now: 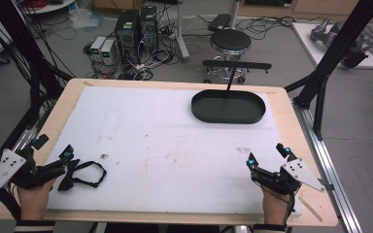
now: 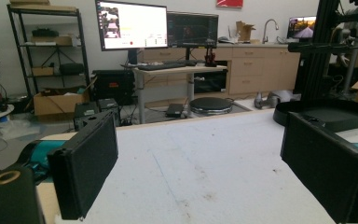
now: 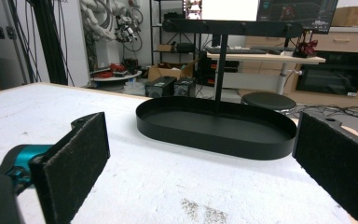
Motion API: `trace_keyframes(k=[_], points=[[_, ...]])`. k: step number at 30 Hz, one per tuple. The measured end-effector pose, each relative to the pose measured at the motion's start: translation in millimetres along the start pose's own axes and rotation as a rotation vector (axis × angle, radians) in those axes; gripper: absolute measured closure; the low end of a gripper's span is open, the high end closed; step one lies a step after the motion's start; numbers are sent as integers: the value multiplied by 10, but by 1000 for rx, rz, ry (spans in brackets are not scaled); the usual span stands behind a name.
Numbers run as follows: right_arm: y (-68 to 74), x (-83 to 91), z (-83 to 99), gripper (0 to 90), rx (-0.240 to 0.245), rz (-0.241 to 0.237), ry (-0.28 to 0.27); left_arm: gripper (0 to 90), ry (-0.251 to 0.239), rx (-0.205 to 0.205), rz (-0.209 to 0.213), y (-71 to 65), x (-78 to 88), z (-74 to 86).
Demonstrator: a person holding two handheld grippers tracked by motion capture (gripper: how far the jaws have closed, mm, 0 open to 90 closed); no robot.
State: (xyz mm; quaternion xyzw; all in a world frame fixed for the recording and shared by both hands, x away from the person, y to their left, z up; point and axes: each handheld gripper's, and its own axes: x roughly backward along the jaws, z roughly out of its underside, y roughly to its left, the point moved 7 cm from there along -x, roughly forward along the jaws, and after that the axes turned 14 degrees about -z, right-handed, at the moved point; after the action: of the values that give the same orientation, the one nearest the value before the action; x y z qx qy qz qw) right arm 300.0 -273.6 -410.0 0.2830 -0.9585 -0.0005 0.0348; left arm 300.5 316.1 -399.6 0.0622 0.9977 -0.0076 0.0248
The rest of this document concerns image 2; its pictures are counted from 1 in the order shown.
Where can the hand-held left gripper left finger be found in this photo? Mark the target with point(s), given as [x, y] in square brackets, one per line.
[84, 168]

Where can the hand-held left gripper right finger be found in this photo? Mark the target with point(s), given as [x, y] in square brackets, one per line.
[323, 165]

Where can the black tray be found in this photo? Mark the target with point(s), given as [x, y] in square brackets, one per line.
[338, 115]

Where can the black computer case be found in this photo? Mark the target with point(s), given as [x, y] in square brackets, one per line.
[85, 110]
[108, 104]

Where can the large open cardboard box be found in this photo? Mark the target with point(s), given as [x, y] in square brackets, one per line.
[56, 104]

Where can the clear plastic bag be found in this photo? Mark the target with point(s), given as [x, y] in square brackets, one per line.
[17, 128]

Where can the grey plastic object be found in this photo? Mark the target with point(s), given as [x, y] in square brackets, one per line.
[273, 98]

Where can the black case with red label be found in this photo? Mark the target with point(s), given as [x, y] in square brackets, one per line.
[113, 85]

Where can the black bag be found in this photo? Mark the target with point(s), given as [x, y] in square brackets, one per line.
[71, 68]

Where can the small cardboard box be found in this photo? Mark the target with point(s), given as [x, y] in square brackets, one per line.
[42, 71]

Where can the flat black box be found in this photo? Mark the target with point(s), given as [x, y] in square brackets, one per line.
[174, 110]

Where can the light wooden cabinet counter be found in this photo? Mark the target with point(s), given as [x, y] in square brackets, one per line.
[261, 67]

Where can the black keyboard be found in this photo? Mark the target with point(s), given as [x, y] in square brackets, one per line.
[160, 66]

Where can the round black disc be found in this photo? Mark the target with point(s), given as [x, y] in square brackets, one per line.
[210, 105]

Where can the white machine on stand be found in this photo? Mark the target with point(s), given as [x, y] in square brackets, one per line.
[354, 40]

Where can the long cardboard box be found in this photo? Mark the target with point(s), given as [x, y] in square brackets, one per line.
[52, 40]

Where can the standing desk with wooden top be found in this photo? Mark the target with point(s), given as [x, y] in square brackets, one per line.
[180, 70]

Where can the small monitor with road picture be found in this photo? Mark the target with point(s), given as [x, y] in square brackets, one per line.
[301, 28]

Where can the metal faucet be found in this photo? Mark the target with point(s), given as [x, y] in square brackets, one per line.
[265, 31]

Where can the monitor with white screen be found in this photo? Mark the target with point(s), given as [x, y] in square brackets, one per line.
[136, 25]

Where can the red and black desk object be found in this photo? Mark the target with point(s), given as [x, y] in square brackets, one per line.
[210, 59]

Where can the open cardboard box on counter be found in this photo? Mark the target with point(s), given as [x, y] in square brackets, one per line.
[245, 31]

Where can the black metal shelf rack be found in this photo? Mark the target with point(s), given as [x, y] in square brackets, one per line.
[43, 12]

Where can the wooden boards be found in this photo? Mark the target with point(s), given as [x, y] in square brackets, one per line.
[43, 6]

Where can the monitor with dark screen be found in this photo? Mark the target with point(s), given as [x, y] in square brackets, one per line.
[192, 29]

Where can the black metal frame stand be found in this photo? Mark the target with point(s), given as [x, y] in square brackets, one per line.
[318, 62]

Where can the red wall picture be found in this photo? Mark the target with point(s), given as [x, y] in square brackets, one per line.
[229, 3]

